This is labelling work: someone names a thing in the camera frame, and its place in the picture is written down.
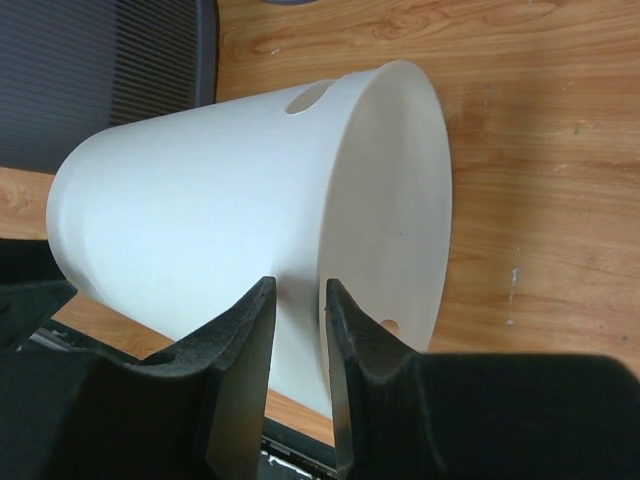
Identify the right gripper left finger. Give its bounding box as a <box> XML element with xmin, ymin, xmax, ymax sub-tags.
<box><xmin>1</xmin><ymin>277</ymin><xmax>276</xmax><ymax>479</ymax></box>

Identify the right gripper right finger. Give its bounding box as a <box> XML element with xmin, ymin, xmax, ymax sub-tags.
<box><xmin>325</xmin><ymin>279</ymin><xmax>639</xmax><ymax>479</ymax></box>

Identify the white round bin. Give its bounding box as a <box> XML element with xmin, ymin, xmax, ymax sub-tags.
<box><xmin>46</xmin><ymin>60</ymin><xmax>453</xmax><ymax>416</ymax></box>

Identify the grey mesh square bin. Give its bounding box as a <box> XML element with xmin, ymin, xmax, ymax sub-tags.
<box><xmin>1</xmin><ymin>1</ymin><xmax>220</xmax><ymax>173</ymax></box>

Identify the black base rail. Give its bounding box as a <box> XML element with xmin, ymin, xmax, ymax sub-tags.
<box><xmin>17</xmin><ymin>320</ymin><xmax>337</xmax><ymax>479</ymax></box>

